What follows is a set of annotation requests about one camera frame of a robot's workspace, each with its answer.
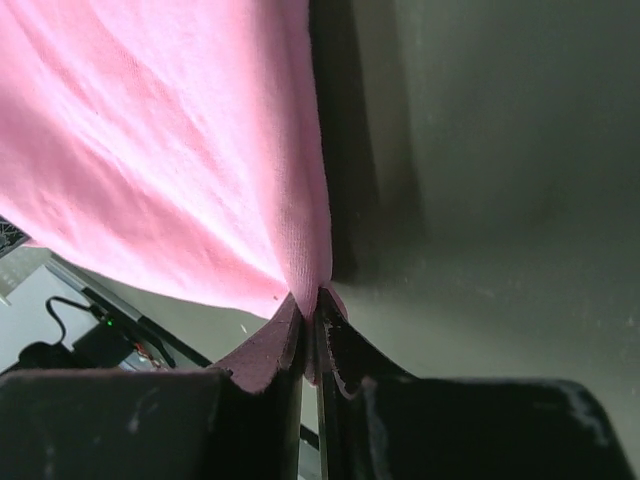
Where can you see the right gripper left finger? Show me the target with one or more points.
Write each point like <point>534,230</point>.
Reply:
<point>238,419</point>

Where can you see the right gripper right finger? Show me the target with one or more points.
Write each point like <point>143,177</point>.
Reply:
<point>378,421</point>

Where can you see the pink towel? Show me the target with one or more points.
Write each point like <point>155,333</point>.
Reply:
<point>173,146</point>

